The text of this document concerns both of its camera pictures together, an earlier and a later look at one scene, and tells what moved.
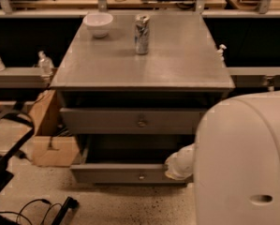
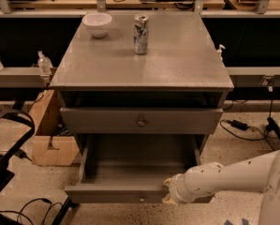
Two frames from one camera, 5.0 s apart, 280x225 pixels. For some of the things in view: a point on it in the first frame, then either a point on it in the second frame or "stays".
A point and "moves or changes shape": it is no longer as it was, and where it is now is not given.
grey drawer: [128, 159] moves or changes shape
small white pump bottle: [220, 52] stays
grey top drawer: [128, 120] stays
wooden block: [48, 146] stays
